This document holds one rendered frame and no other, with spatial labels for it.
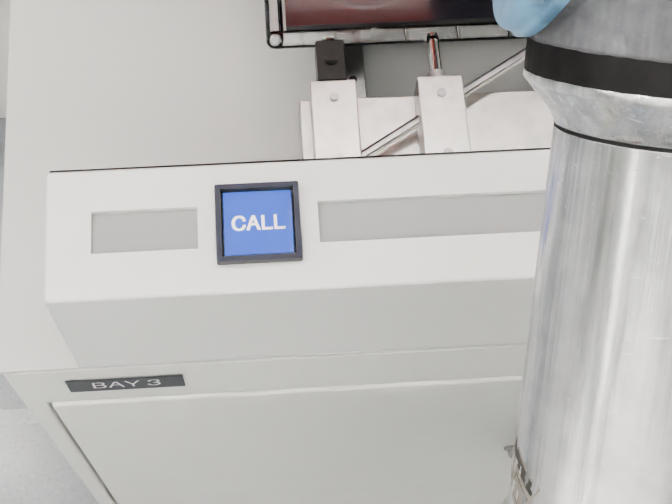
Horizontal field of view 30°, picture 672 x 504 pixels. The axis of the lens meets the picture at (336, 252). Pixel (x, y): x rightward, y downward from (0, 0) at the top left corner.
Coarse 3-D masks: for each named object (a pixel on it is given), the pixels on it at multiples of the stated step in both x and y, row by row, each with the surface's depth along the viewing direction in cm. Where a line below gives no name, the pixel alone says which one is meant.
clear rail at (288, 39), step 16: (288, 32) 95; (304, 32) 95; (320, 32) 95; (336, 32) 95; (352, 32) 96; (368, 32) 96; (384, 32) 96; (400, 32) 96; (416, 32) 96; (432, 32) 96; (448, 32) 96; (464, 32) 96; (480, 32) 96; (496, 32) 96; (288, 48) 96
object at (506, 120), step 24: (408, 96) 96; (480, 96) 96; (504, 96) 96; (528, 96) 96; (360, 120) 95; (384, 120) 95; (408, 120) 95; (480, 120) 96; (504, 120) 96; (528, 120) 96; (552, 120) 96; (312, 144) 94; (408, 144) 95; (480, 144) 95; (504, 144) 95; (528, 144) 95
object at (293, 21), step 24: (288, 0) 97; (312, 0) 97; (336, 0) 97; (360, 0) 97; (384, 0) 97; (408, 0) 97; (432, 0) 97; (456, 0) 97; (480, 0) 97; (288, 24) 96; (312, 24) 96; (336, 24) 96; (360, 24) 96; (384, 24) 97; (408, 24) 97
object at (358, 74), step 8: (352, 48) 101; (360, 48) 101; (352, 56) 101; (360, 56) 101; (352, 64) 101; (360, 64) 101; (352, 72) 100; (360, 72) 100; (360, 80) 100; (360, 88) 100; (360, 96) 99
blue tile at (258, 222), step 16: (240, 192) 83; (256, 192) 83; (272, 192) 83; (288, 192) 83; (224, 208) 83; (240, 208) 83; (256, 208) 83; (272, 208) 83; (288, 208) 83; (224, 224) 82; (240, 224) 82; (256, 224) 82; (272, 224) 83; (288, 224) 83; (224, 240) 82; (240, 240) 82; (256, 240) 82; (272, 240) 82; (288, 240) 82
